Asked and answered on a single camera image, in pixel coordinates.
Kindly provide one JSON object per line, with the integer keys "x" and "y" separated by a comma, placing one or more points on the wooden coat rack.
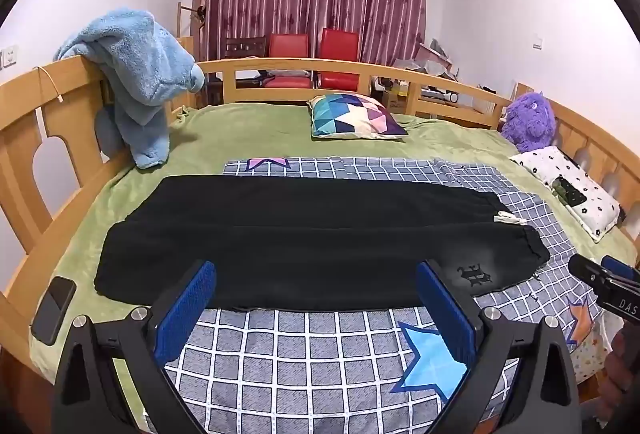
{"x": 192, "y": 23}

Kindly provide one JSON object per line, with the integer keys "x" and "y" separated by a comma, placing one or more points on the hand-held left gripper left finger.
{"x": 185, "y": 309}

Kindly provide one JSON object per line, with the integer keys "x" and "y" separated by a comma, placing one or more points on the green fleece blanket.
{"x": 225, "y": 133}

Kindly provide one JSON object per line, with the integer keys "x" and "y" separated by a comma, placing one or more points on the light blue fleece robe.
{"x": 135, "y": 58}

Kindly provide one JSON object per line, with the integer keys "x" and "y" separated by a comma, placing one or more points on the white flower print pillow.
{"x": 592, "y": 209}

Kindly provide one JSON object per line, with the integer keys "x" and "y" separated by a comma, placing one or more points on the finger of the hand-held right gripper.
{"x": 585, "y": 270}
{"x": 620, "y": 268}

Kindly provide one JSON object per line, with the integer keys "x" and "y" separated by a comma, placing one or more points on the wooden bed frame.
{"x": 20, "y": 133}

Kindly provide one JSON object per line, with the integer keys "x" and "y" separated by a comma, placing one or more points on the colourful geometric cushion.
{"x": 355, "y": 116}

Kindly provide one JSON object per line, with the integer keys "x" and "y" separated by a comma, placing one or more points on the cluttered desk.
{"x": 430, "y": 61}

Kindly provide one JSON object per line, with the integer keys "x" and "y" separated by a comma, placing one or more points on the white wall switch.
{"x": 537, "y": 41}

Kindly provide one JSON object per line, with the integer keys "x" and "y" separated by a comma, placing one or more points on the white wall socket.
{"x": 9, "y": 55}

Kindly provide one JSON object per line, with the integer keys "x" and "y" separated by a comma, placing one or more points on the cardboard box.
{"x": 395, "y": 99}

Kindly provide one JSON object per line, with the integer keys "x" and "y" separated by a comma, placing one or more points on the purple plush toy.
{"x": 530, "y": 121}

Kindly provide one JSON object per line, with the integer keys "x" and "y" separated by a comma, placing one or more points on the black smartphone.
{"x": 52, "y": 311}

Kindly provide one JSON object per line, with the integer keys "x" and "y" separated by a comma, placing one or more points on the black pants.
{"x": 300, "y": 239}

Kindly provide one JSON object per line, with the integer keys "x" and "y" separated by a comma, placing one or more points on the person's right hand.
{"x": 622, "y": 369}

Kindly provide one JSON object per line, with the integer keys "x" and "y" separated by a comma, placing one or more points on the blue checked star blanket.
{"x": 300, "y": 364}

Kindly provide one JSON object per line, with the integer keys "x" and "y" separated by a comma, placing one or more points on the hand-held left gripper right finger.
{"x": 445, "y": 314}

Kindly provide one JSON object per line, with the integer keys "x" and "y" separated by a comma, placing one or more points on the dark wooden chair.
{"x": 244, "y": 47}

